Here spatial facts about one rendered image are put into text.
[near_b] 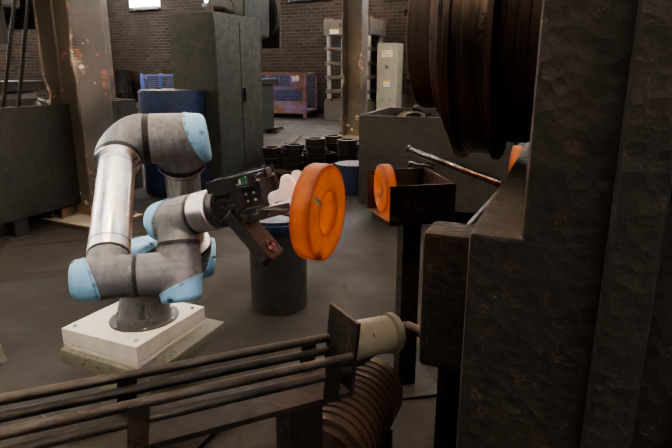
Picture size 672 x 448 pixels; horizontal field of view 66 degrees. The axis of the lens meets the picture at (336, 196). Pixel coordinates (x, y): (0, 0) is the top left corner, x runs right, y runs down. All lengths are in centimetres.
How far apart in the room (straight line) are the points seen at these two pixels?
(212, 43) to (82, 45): 112
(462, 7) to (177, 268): 64
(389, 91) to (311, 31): 264
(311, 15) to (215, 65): 805
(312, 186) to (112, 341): 89
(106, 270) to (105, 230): 9
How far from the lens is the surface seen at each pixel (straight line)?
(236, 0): 888
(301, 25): 1250
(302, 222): 77
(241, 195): 87
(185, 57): 468
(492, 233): 61
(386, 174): 163
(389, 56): 1077
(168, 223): 97
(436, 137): 351
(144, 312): 156
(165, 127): 123
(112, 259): 99
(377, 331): 76
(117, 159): 118
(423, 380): 192
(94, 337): 157
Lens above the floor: 105
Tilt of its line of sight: 14 degrees down
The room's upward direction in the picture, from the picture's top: straight up
